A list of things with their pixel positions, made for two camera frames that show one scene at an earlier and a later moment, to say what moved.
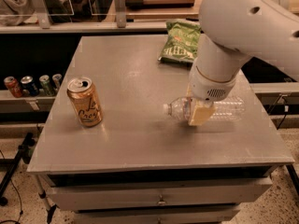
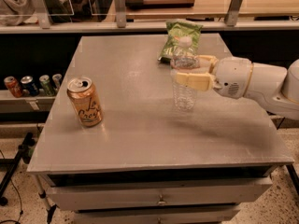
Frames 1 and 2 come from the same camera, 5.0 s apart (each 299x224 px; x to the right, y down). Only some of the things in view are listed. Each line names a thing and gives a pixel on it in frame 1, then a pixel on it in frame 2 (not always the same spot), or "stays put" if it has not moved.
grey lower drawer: (224, 217) stays put
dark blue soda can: (28, 88) stays put
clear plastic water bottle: (227, 108) -> (184, 59)
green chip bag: (182, 45) stays put
